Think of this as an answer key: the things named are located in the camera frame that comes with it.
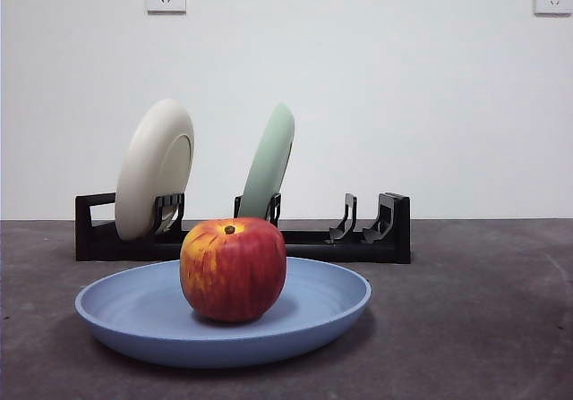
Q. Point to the red yellow apple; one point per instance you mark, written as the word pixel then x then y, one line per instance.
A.
pixel 233 270

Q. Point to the blue plate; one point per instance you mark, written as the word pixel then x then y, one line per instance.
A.
pixel 134 319

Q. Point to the pale green plate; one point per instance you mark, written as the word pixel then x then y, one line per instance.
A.
pixel 268 163

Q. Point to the black plate rack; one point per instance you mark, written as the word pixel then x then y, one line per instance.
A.
pixel 358 252

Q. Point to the cream white plate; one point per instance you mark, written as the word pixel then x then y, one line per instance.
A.
pixel 147 172

